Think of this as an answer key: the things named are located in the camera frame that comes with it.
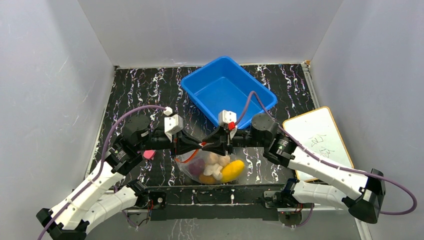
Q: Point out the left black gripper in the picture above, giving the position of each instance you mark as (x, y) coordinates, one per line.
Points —
(184, 143)

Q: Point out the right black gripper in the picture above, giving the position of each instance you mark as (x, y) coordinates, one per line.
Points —
(227, 144)

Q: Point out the purple onion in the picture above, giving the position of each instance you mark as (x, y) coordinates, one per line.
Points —
(196, 167)

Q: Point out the clear zip top bag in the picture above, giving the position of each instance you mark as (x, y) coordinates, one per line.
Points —
(183, 160)

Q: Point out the white mushroom piece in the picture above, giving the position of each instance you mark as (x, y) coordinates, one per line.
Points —
(215, 170)

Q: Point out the yellow mango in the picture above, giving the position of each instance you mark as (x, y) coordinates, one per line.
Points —
(232, 171)

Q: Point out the orange bell pepper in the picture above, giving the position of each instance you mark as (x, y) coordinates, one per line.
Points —
(207, 179)

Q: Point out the blue plastic bin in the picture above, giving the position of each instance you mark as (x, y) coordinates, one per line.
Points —
(223, 84)

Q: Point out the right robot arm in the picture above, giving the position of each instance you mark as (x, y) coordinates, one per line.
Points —
(361, 195)

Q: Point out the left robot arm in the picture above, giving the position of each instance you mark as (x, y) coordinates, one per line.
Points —
(88, 205)

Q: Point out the pink eraser block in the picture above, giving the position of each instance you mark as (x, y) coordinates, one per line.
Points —
(149, 154)

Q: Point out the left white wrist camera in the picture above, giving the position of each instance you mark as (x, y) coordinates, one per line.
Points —
(173, 123)

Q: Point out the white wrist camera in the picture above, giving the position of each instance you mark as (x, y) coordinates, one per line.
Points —
(227, 120)
(173, 123)

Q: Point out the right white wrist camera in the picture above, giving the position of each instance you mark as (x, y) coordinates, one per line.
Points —
(227, 120)

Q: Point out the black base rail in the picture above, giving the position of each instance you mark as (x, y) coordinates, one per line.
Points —
(228, 201)

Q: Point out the white board wooden frame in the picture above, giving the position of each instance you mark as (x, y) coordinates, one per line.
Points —
(318, 131)

